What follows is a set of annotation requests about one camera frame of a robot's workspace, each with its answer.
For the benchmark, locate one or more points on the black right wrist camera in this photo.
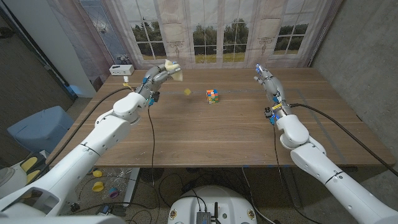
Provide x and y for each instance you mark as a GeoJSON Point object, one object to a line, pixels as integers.
{"type": "Point", "coordinates": [268, 112]}

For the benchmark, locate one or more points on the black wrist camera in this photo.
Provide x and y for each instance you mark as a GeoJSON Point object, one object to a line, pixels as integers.
{"type": "Point", "coordinates": [155, 97]}
{"type": "Point", "coordinates": [268, 112]}

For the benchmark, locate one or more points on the pale yellow sponge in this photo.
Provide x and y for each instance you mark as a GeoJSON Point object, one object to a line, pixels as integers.
{"type": "Point", "coordinates": [177, 75]}

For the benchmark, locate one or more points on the yellow plastic cup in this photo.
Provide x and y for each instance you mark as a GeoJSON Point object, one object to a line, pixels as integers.
{"type": "Point", "coordinates": [98, 186]}
{"type": "Point", "coordinates": [97, 173]}

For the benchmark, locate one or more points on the black round floor fan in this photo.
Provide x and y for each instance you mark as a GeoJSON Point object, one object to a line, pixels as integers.
{"type": "Point", "coordinates": [151, 175]}

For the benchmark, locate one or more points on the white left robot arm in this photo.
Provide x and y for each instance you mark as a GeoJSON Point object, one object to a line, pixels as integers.
{"type": "Point", "coordinates": [93, 146]}

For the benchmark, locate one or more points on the grey module on torso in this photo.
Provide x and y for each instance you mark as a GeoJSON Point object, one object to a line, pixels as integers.
{"type": "Point", "coordinates": [203, 218]}

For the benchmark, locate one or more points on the purple round floor object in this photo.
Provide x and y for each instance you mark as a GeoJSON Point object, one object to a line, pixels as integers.
{"type": "Point", "coordinates": [113, 193]}

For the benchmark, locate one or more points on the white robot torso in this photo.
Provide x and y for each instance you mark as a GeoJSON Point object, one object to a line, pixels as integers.
{"type": "Point", "coordinates": [214, 199]}

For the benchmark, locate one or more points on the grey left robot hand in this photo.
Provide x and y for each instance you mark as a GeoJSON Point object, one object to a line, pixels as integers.
{"type": "Point", "coordinates": [152, 81]}

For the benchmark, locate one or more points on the multicoloured puzzle cube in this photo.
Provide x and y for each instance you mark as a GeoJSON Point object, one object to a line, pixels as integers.
{"type": "Point", "coordinates": [212, 96]}

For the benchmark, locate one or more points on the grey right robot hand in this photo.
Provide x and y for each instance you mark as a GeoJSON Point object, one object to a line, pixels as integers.
{"type": "Point", "coordinates": [273, 88]}

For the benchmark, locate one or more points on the white power strip box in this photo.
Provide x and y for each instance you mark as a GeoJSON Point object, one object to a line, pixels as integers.
{"type": "Point", "coordinates": [121, 70]}

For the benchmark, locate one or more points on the black blue floor device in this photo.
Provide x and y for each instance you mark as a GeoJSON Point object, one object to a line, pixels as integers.
{"type": "Point", "coordinates": [110, 210]}

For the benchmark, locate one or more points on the printed window backdrop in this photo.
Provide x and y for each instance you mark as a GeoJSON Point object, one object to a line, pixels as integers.
{"type": "Point", "coordinates": [217, 31]}

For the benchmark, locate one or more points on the small yellow block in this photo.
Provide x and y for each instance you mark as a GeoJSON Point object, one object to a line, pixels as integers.
{"type": "Point", "coordinates": [187, 91]}

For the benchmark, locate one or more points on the blue covered bin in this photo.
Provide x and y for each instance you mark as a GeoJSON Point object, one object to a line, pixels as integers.
{"type": "Point", "coordinates": [40, 127]}

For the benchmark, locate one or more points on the clear plastic packaging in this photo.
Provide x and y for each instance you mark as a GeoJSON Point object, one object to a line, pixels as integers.
{"type": "Point", "coordinates": [121, 175]}

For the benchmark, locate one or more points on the black yellow foot pedal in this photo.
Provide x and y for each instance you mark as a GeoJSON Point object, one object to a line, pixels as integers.
{"type": "Point", "coordinates": [31, 176]}
{"type": "Point", "coordinates": [28, 163]}

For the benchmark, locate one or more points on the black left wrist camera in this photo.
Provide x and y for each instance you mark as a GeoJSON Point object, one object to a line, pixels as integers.
{"type": "Point", "coordinates": [155, 97]}

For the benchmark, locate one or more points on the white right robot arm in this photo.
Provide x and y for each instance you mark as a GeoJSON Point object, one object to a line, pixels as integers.
{"type": "Point", "coordinates": [311, 155]}

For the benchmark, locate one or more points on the white table leg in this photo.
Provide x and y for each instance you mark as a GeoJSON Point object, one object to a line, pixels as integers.
{"type": "Point", "coordinates": [132, 186]}

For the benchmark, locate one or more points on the grey table leg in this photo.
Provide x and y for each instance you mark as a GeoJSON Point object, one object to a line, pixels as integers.
{"type": "Point", "coordinates": [292, 193]}

